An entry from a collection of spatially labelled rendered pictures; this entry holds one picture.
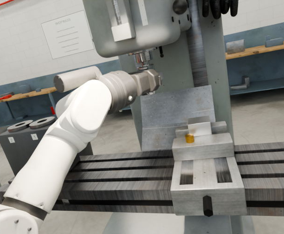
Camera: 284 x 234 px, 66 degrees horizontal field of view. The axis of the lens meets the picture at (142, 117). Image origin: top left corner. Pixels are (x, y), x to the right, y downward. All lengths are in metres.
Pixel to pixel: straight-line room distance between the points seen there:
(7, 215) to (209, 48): 0.86
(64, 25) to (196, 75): 4.97
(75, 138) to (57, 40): 5.53
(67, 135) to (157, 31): 0.29
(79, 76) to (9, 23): 6.28
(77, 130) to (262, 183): 0.45
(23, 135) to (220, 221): 0.67
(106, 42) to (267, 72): 4.57
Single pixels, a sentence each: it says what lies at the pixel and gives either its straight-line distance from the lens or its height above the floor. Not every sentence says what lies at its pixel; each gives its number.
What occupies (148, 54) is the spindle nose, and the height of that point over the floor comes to 1.30.
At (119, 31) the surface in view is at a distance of 0.50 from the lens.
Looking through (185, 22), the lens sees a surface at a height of 1.36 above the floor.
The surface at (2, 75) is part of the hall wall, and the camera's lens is 7.23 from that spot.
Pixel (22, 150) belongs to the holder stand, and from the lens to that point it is 0.90.
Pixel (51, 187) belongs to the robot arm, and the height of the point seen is 1.15.
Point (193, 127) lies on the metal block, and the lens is 0.62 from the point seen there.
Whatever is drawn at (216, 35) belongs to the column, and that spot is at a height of 1.30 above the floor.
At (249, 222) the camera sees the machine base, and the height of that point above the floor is 0.20.
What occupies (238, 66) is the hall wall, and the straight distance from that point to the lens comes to 4.87.
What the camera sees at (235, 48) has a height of 0.95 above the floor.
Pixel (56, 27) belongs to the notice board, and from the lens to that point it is 5.88.
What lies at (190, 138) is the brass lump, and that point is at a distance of 0.58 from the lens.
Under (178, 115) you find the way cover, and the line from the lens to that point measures 0.97.
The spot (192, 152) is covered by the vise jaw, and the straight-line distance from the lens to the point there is 0.58.
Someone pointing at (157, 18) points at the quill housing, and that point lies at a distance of 0.52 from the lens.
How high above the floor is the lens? 1.32
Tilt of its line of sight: 17 degrees down
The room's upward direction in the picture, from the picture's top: 13 degrees counter-clockwise
